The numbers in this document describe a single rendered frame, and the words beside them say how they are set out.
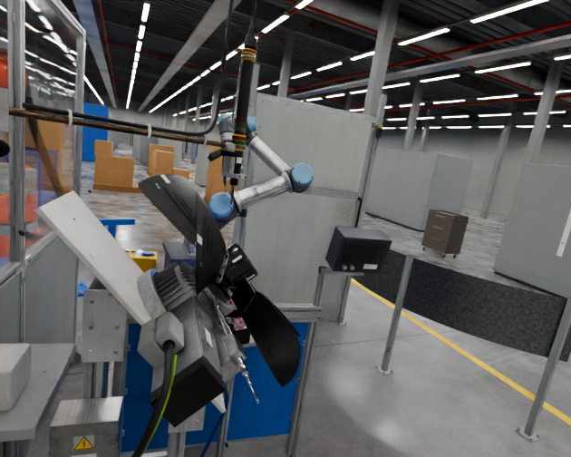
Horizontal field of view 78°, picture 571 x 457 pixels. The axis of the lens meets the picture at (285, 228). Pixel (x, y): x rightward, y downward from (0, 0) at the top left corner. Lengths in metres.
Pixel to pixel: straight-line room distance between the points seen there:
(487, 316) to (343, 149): 1.71
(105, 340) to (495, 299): 2.30
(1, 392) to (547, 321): 2.68
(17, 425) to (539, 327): 2.63
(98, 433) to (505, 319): 2.36
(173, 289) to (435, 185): 10.16
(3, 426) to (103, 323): 0.29
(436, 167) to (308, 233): 7.90
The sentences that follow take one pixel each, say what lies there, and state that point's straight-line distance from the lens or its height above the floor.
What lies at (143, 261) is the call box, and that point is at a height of 1.06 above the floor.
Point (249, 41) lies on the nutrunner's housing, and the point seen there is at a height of 1.84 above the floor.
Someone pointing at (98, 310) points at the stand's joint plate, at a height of 1.10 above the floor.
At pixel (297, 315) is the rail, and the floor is 0.82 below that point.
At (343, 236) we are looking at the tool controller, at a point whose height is 1.23.
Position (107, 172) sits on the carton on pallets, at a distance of 10.25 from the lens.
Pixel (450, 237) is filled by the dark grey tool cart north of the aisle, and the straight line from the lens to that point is 7.76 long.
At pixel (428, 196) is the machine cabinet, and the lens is 10.74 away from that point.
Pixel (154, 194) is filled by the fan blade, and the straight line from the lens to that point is 1.06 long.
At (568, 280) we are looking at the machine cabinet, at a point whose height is 0.32.
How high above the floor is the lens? 1.54
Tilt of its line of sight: 12 degrees down
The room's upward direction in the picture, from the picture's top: 9 degrees clockwise
